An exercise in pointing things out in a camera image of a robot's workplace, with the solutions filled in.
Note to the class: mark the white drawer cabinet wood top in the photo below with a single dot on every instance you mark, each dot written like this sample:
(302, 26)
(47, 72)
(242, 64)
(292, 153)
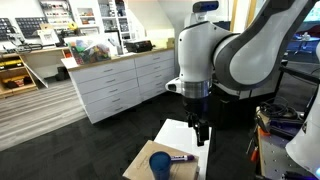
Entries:
(109, 87)

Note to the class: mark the purple capped white marker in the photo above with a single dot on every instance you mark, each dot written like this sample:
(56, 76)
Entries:
(182, 158)

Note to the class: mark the black device on counter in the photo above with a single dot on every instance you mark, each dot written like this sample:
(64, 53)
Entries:
(139, 46)

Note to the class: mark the black cabinet white doors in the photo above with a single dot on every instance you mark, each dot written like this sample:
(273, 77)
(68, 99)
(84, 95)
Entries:
(228, 108)

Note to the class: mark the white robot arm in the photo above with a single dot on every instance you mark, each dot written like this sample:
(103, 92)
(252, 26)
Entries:
(238, 61)

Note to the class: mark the wooden shelf unit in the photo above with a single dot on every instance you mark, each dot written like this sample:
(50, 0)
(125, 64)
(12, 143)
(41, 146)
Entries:
(15, 78)

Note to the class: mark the brown cardboard box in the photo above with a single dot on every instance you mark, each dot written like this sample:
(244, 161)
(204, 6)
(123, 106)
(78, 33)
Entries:
(140, 168)

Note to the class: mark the white blue mobile robot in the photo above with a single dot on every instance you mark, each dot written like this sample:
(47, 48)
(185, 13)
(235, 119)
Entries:
(199, 12)

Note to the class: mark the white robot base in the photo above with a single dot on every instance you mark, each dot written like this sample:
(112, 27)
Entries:
(304, 148)

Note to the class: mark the blue plastic cup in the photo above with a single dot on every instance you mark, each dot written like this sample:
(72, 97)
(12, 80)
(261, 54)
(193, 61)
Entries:
(160, 164)

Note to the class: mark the wooden workbench with metal plate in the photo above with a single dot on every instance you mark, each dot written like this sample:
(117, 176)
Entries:
(275, 163)

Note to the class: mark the clear bin of colourful items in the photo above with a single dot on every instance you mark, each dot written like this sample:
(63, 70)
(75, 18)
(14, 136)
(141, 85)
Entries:
(88, 51)

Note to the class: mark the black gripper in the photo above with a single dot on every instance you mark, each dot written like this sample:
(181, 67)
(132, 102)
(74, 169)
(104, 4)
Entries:
(196, 112)

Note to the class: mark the orange handled screwdriver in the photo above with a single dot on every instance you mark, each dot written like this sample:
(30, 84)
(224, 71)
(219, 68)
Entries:
(254, 155)

